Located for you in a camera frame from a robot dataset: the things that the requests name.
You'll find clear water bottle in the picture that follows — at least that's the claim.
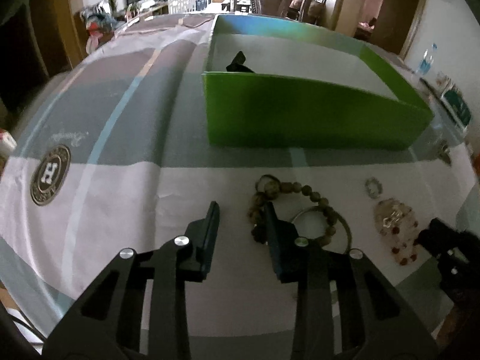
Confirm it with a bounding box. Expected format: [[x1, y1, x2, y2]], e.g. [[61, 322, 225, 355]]
[[417, 43, 439, 76]]

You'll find wooden bead bracelet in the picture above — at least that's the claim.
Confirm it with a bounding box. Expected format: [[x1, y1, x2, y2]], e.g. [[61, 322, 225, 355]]
[[247, 174, 347, 246]]

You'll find pile of colourful clothes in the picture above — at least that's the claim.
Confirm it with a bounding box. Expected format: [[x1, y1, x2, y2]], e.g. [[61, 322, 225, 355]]
[[80, 2, 121, 53]]

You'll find red white packet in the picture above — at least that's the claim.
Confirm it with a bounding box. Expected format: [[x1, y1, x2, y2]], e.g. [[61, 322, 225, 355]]
[[0, 129, 17, 158]]

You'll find green cardboard box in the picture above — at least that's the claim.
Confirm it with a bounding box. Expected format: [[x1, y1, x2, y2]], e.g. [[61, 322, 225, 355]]
[[202, 13, 436, 151]]

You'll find wooden television cabinet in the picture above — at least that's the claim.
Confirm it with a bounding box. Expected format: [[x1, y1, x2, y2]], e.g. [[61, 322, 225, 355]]
[[124, 0, 169, 21]]

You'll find thin metal bangle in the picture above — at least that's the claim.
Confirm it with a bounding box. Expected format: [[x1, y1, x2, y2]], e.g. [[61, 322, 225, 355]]
[[289, 207, 353, 252]]

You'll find grey pink printed tablecloth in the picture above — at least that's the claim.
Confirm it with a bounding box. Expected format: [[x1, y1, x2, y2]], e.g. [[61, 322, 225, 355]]
[[0, 13, 473, 338]]

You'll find red bead bracelet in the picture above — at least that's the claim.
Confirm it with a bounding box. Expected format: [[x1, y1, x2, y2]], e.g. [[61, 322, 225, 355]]
[[388, 217, 421, 265]]

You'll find green tissue packet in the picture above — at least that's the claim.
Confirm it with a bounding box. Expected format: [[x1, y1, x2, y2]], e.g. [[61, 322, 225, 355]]
[[440, 82, 473, 128]]

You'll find black hair clip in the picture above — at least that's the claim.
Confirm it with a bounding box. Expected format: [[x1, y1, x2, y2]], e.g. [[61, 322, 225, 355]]
[[226, 50, 256, 74]]

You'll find small silver ring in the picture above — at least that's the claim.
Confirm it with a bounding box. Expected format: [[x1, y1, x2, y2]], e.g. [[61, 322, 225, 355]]
[[364, 177, 383, 198]]

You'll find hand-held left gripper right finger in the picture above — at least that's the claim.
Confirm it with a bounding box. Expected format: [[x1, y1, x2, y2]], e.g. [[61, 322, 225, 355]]
[[262, 200, 439, 360]]

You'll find clear crystal bead bracelet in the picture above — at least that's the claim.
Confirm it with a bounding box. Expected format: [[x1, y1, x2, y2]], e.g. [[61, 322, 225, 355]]
[[374, 199, 419, 237]]

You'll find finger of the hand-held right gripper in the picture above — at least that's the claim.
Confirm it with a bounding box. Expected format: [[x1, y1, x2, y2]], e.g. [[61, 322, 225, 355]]
[[416, 217, 470, 259]]

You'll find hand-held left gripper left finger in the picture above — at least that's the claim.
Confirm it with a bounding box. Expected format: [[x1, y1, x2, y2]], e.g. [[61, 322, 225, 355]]
[[41, 200, 222, 360]]

